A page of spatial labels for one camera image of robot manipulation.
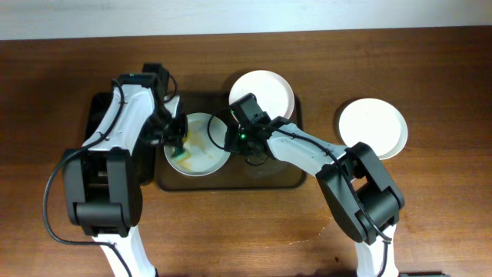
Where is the green yellow sponge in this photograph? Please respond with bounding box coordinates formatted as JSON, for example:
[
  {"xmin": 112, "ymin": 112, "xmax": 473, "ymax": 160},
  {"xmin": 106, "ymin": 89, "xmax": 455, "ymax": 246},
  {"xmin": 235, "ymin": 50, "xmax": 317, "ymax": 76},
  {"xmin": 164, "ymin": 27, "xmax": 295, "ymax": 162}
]
[{"xmin": 171, "ymin": 132, "xmax": 190, "ymax": 161}]

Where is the white plate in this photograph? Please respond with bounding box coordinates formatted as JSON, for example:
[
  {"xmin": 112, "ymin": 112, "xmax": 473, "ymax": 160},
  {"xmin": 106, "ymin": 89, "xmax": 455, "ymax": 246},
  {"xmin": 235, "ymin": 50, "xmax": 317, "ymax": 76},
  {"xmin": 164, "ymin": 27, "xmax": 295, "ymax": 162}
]
[
  {"xmin": 228, "ymin": 70, "xmax": 295, "ymax": 119},
  {"xmin": 164, "ymin": 112, "xmax": 231, "ymax": 177}
]

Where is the white plate top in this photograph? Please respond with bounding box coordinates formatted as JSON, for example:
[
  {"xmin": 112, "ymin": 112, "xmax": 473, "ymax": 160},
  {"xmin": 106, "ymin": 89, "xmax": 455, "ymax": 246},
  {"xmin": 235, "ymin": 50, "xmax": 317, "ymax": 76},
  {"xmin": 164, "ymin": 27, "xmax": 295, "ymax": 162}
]
[{"xmin": 228, "ymin": 70, "xmax": 295, "ymax": 119}]

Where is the pale blue plate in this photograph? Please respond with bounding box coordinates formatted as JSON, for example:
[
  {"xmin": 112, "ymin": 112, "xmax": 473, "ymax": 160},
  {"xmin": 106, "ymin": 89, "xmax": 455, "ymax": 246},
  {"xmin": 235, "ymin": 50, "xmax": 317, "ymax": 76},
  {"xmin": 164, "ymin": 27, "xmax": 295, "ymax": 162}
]
[{"xmin": 337, "ymin": 98, "xmax": 408, "ymax": 160}]

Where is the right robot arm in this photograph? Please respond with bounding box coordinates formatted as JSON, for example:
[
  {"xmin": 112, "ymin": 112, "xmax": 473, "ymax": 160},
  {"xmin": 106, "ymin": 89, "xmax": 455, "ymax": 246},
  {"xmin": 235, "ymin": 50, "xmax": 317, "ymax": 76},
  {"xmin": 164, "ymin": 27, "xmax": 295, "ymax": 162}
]
[{"xmin": 224, "ymin": 93, "xmax": 405, "ymax": 276}]

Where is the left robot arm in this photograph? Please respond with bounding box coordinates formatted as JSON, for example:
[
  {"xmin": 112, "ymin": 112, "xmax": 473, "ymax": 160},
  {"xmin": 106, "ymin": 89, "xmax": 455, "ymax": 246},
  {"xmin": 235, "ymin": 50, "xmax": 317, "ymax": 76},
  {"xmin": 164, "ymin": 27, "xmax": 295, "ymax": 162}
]
[{"xmin": 61, "ymin": 63, "xmax": 188, "ymax": 276}]

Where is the black rectangular tray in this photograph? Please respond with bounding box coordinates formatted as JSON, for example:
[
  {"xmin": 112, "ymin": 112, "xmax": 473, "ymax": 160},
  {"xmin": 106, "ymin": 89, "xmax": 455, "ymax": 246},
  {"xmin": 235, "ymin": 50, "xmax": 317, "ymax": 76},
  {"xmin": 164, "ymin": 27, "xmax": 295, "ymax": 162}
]
[{"xmin": 84, "ymin": 92, "xmax": 155, "ymax": 186}]

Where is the brown serving tray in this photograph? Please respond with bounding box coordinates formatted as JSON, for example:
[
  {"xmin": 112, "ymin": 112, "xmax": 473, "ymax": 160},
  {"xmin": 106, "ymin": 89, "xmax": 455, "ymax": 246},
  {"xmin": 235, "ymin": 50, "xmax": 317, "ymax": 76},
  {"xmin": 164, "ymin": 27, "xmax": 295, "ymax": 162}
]
[{"xmin": 154, "ymin": 91, "xmax": 308, "ymax": 192}]

